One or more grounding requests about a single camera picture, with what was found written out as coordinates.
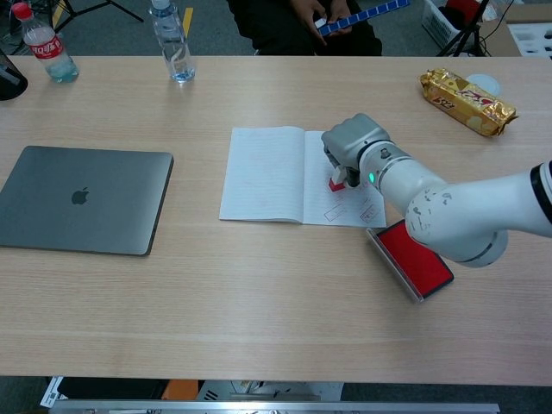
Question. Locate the golden biscuit pack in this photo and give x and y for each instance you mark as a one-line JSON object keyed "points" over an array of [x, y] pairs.
{"points": [[466, 101]]}

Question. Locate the white paper with code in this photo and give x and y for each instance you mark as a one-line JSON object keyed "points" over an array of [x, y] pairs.
{"points": [[52, 392]]}

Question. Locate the black curved object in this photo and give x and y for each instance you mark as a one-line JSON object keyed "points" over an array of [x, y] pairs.
{"points": [[10, 82]]}

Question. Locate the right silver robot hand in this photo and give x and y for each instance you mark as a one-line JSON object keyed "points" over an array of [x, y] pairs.
{"points": [[351, 142]]}

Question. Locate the red ink pad case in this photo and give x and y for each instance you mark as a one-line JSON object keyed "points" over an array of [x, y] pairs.
{"points": [[414, 263]]}

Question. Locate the open white lined notebook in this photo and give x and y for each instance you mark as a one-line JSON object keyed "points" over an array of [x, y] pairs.
{"points": [[263, 172]]}

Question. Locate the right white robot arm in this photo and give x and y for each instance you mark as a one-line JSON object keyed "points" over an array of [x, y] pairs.
{"points": [[457, 207]]}

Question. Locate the aluminium profile rail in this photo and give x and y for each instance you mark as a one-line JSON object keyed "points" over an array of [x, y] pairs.
{"points": [[259, 408]]}

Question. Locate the white plastic crate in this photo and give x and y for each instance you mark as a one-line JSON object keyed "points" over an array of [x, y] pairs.
{"points": [[440, 23]]}

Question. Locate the plastic bottle with red label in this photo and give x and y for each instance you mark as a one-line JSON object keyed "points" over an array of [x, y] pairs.
{"points": [[47, 52]]}

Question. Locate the small red white stamp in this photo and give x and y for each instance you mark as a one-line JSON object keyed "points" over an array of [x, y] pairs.
{"points": [[336, 183]]}

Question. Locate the blue segmented strip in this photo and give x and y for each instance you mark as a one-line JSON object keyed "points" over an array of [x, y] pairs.
{"points": [[362, 17]]}

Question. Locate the clear plastic water bottle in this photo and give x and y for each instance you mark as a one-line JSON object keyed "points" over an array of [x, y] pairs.
{"points": [[172, 47]]}

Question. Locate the grey closed laptop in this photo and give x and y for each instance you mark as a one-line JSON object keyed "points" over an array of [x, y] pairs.
{"points": [[82, 200]]}

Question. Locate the seated person in black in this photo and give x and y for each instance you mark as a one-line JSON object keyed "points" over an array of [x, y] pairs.
{"points": [[276, 30]]}

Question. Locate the black tripod stand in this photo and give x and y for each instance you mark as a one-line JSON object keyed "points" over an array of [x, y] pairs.
{"points": [[468, 30], [77, 13]]}

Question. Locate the brown cardboard box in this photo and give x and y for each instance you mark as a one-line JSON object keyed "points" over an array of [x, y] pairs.
{"points": [[500, 39]]}

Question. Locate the white round lid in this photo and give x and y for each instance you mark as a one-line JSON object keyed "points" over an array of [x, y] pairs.
{"points": [[489, 84]]}

